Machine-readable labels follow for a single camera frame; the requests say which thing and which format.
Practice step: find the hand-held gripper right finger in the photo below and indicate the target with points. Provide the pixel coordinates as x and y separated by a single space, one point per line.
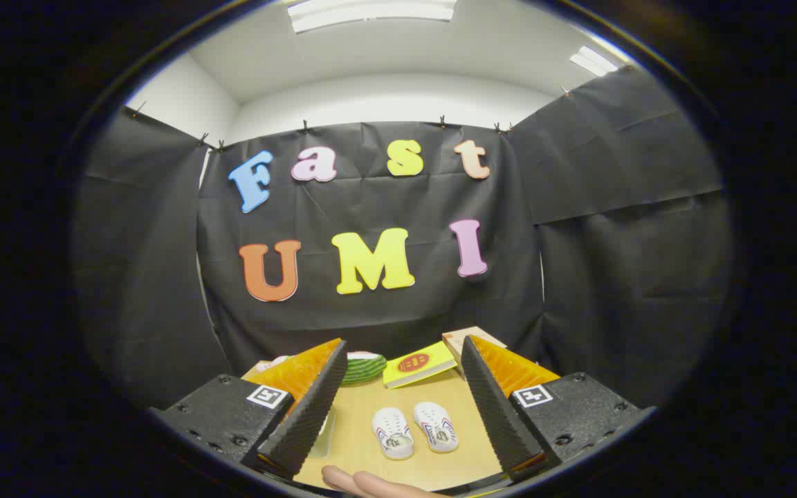
495 415

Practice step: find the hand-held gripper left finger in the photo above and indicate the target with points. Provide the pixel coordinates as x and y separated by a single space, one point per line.
308 422

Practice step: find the cream fabric storage box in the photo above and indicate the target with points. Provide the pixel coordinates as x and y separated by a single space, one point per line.
324 436

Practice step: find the white canvas shoe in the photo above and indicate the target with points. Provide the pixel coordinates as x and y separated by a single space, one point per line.
393 432
435 425

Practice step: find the pink and green plush toy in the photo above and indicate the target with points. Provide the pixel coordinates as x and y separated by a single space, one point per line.
274 362

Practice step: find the watermelon slice plush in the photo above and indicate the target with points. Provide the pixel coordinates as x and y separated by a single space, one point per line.
364 369

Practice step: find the tan cover book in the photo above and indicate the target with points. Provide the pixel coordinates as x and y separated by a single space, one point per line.
457 339

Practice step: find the yellow book with red circle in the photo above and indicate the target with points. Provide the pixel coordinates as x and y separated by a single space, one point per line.
416 364

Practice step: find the black backdrop cloth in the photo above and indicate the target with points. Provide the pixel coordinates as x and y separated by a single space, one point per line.
371 207

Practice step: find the long ceiling light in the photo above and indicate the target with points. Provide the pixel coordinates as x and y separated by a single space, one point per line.
371 12

